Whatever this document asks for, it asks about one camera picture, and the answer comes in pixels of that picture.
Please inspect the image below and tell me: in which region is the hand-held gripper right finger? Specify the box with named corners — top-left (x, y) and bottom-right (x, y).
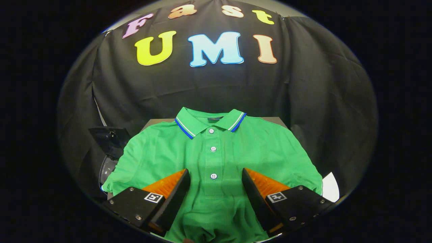
top-left (241, 167), bottom-right (336, 237)

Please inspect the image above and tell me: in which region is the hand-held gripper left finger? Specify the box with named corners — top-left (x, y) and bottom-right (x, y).
top-left (103, 168), bottom-right (192, 237)

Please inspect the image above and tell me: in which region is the green polo shirt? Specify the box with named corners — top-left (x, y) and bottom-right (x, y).
top-left (102, 107), bottom-right (323, 243)

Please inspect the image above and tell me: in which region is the dark glass washing machine lid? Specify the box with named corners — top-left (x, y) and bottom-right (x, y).
top-left (88, 127), bottom-right (131, 160)

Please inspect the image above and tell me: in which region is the white flat board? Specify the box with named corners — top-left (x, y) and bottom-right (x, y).
top-left (322, 172), bottom-right (340, 203)

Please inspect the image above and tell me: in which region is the black backdrop cloth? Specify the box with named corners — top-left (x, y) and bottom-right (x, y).
top-left (57, 0), bottom-right (378, 203)

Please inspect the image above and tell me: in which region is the beige cabinet with black frame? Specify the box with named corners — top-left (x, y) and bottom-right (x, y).
top-left (141, 116), bottom-right (288, 131)

